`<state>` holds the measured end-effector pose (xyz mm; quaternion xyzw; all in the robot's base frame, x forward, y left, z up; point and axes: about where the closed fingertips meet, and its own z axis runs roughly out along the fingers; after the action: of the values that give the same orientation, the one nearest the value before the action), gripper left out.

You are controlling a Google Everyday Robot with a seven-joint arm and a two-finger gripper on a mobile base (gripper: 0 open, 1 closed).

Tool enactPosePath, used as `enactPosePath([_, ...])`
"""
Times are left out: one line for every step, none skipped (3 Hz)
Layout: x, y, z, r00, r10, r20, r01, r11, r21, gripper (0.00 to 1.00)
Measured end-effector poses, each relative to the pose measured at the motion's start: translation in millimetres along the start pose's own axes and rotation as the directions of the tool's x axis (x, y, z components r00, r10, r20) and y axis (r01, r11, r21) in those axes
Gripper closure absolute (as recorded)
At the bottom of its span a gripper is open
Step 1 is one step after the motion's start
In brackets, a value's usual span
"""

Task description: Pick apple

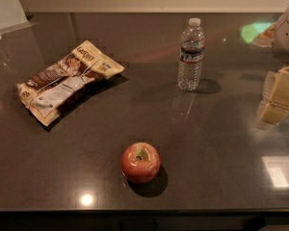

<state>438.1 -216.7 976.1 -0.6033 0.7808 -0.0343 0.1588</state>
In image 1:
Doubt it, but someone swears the red apple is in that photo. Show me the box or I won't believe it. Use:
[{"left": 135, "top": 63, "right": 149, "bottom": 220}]
[{"left": 120, "top": 142, "right": 161, "bottom": 184}]

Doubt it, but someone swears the brown and cream snack bag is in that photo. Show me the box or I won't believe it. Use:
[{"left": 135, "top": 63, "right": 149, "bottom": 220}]
[{"left": 17, "top": 40, "right": 124, "bottom": 126}]

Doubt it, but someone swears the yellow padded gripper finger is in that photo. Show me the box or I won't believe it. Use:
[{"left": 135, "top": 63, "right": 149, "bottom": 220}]
[{"left": 256, "top": 65, "right": 289, "bottom": 126}]

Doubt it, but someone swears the clear plastic water bottle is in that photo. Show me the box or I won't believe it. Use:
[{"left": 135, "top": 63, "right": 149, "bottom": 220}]
[{"left": 177, "top": 17, "right": 205, "bottom": 91}]

